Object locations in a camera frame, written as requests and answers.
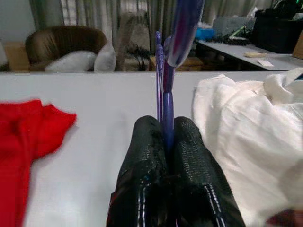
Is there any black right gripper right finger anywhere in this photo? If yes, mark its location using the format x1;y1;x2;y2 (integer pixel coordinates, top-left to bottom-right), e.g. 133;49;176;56
172;116;247;227

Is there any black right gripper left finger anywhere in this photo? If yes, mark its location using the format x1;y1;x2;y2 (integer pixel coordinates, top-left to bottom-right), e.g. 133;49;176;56
107;115;170;227

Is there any white knit garment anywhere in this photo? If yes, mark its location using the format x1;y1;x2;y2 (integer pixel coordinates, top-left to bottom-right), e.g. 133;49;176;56
191;67;303;227

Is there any purple plastic hanger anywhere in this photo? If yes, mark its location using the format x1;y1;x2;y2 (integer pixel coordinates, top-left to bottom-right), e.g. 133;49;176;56
155;0;205;154

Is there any red garment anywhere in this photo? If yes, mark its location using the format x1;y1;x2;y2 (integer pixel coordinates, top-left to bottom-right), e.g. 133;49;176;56
0;99;78;227

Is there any brown cardboard box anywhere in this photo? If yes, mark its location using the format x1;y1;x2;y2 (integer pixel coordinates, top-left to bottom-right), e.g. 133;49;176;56
175;58;204;71

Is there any white square pillow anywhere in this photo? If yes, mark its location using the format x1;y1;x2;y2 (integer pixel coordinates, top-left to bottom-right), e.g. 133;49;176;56
44;51;97;72
94;42;117;72

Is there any grey side table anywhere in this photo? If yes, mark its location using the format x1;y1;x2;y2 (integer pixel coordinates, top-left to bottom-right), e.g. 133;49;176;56
195;39;303;71

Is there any blue box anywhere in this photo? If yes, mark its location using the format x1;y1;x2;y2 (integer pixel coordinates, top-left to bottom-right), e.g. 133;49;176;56
195;28;216;40

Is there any grey plastic crate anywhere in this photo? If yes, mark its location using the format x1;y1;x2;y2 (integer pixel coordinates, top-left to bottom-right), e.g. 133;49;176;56
213;15;256;36

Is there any brown leather armchair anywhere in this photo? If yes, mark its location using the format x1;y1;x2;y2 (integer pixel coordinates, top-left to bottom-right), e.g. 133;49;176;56
25;25;108;71

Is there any black storage box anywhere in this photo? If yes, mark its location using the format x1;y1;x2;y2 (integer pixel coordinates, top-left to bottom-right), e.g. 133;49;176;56
252;8;303;54

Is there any wooden speaker box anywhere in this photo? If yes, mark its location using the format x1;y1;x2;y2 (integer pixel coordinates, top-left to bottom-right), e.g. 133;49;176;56
292;30;303;60

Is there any grey pleated curtain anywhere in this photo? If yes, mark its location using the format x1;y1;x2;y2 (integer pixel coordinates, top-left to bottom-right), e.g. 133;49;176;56
29;0;275;52

